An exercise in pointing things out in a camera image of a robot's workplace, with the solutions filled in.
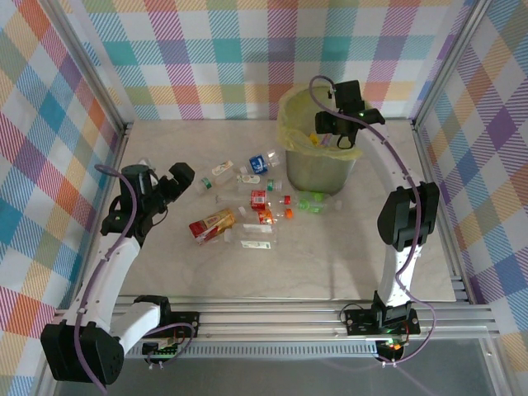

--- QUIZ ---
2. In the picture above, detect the white label orange print bottle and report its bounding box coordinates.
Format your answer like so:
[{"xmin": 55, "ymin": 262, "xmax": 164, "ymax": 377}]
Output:
[{"xmin": 210, "ymin": 159, "xmax": 236, "ymax": 177}]

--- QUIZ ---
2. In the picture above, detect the red and yellow snack packet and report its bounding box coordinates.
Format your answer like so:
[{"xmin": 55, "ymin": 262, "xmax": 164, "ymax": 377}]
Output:
[{"xmin": 188, "ymin": 205, "xmax": 248, "ymax": 248}]

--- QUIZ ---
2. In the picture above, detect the blue label clear plastic bottle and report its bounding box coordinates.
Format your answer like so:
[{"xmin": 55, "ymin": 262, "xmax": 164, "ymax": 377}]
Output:
[{"xmin": 238, "ymin": 148, "xmax": 286, "ymax": 175}]

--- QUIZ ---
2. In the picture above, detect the red label red cap bottle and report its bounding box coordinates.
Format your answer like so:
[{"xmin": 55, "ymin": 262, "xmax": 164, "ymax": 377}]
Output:
[{"xmin": 214, "ymin": 188, "xmax": 293, "ymax": 212}]

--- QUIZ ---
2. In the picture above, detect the clear bottle white label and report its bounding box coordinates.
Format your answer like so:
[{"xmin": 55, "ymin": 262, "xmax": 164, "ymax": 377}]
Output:
[{"xmin": 242, "ymin": 222, "xmax": 276, "ymax": 235}]

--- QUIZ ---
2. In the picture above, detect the orange label orange cap bottle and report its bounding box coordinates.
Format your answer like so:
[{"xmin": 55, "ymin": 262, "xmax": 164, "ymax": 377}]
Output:
[{"xmin": 257, "ymin": 207, "xmax": 295, "ymax": 226}]

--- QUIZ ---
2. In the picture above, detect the yellow plastic bin liner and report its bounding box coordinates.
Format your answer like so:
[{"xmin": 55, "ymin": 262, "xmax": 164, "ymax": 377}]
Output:
[{"xmin": 276, "ymin": 84, "xmax": 364, "ymax": 162}]

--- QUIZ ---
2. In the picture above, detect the translucent grey waste bin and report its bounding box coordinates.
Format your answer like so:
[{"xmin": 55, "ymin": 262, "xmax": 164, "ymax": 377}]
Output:
[{"xmin": 285, "ymin": 148, "xmax": 356, "ymax": 194}]

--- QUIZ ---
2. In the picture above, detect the white green label crushed bottle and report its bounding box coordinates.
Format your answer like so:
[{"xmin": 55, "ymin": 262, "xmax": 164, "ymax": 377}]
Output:
[{"xmin": 234, "ymin": 172, "xmax": 265, "ymax": 194}]

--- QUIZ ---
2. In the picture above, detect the green lime label clear bottle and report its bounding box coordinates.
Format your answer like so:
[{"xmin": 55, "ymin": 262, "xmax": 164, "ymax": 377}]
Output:
[{"xmin": 295, "ymin": 190, "xmax": 344, "ymax": 216}]

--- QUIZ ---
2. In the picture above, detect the plaid fabric backdrop panel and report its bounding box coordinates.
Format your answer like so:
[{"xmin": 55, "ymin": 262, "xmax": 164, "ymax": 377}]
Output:
[
  {"xmin": 65, "ymin": 0, "xmax": 475, "ymax": 122},
  {"xmin": 416, "ymin": 0, "xmax": 528, "ymax": 375},
  {"xmin": 0, "ymin": 0, "xmax": 125, "ymax": 391}
]

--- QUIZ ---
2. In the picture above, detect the green terminal circuit board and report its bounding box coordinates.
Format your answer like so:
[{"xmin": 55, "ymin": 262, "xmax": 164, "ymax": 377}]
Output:
[{"xmin": 142, "ymin": 340, "xmax": 182, "ymax": 360}]

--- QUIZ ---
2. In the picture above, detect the orange connector circuit board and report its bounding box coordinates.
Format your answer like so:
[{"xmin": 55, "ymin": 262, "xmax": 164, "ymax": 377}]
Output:
[{"xmin": 377, "ymin": 338, "xmax": 408, "ymax": 354}]

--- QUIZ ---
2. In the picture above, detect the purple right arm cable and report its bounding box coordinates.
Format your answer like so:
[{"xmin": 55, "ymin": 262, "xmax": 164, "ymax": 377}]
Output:
[{"xmin": 309, "ymin": 75, "xmax": 438, "ymax": 366}]

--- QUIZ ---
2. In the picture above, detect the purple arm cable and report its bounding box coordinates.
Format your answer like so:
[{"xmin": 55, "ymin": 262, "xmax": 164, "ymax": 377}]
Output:
[
  {"xmin": 76, "ymin": 163, "xmax": 197, "ymax": 395},
  {"xmin": 309, "ymin": 75, "xmax": 438, "ymax": 366}
]

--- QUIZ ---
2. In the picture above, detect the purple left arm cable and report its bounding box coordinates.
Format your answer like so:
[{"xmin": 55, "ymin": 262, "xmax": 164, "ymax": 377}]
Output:
[{"xmin": 76, "ymin": 163, "xmax": 197, "ymax": 395}]

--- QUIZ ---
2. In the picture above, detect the aluminium frame post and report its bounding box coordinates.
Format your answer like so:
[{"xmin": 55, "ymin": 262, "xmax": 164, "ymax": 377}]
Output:
[
  {"xmin": 412, "ymin": 0, "xmax": 494, "ymax": 127},
  {"xmin": 43, "ymin": 0, "xmax": 129, "ymax": 137}
]

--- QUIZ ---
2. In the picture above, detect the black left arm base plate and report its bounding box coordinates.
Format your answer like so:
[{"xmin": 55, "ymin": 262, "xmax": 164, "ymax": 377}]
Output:
[{"xmin": 168, "ymin": 311, "xmax": 201, "ymax": 337}]

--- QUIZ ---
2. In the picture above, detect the aluminium front frame beam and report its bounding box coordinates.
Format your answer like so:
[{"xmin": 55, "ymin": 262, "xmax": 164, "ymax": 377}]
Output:
[{"xmin": 55, "ymin": 303, "xmax": 498, "ymax": 343}]

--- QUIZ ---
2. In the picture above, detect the slotted grey cable duct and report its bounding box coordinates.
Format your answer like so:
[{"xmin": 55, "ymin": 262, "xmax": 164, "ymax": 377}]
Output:
[{"xmin": 123, "ymin": 345, "xmax": 380, "ymax": 359}]

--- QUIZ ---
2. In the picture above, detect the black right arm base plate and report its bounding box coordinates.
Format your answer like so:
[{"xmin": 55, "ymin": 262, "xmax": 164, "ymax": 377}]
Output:
[{"xmin": 344, "ymin": 307, "xmax": 421, "ymax": 336}]

